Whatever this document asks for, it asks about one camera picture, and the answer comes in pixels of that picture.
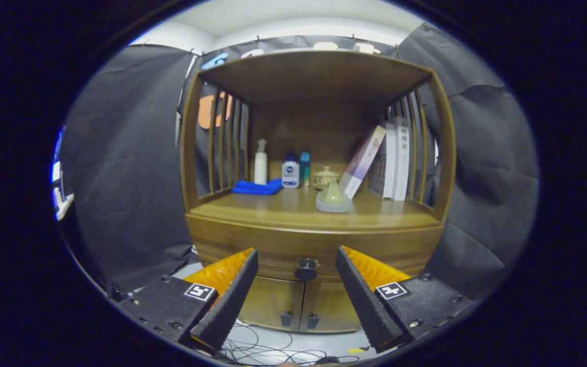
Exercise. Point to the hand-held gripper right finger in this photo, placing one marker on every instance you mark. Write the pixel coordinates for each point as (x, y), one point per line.
(365, 300)

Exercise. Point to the white lotion bottle blue cap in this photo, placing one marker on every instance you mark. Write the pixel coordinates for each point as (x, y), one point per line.
(290, 176)

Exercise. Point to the wooden drawer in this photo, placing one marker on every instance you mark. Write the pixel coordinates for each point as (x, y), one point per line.
(293, 244)

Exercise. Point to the pale green soap dish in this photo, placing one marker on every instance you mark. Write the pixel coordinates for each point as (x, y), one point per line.
(333, 201)

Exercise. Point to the plain white book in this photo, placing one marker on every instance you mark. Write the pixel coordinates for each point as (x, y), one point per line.
(390, 163)

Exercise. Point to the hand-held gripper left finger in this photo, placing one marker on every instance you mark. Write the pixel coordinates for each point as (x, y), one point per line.
(227, 300)

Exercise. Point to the purple and white book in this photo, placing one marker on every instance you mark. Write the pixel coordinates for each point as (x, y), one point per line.
(362, 160)

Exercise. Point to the white book black lettering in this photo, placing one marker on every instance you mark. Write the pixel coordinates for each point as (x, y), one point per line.
(402, 163)

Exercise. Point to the teal slim bottle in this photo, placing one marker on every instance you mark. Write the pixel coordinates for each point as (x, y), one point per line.
(305, 171)

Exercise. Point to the wooden countertop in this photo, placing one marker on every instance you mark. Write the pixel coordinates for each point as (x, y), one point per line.
(273, 209)

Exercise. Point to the wooden cabinet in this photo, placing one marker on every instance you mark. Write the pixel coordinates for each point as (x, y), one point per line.
(319, 76)

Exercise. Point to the white pump bottle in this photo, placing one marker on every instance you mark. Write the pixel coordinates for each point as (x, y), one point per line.
(261, 168)

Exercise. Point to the yellow tape strip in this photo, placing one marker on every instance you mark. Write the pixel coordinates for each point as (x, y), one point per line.
(355, 350)

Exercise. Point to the dark patterned book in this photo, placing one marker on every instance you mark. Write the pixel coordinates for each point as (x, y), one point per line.
(376, 178)

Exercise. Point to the black backdrop cloth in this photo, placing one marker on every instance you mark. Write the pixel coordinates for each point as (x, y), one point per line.
(120, 168)

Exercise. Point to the blue folded cloth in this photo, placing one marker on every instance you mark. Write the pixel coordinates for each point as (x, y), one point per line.
(258, 187)

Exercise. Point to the beige lidded teacup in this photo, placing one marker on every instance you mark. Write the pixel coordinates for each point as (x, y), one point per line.
(324, 176)

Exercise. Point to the wooden cabinet door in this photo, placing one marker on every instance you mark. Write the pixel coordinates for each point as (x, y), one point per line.
(331, 306)
(273, 303)

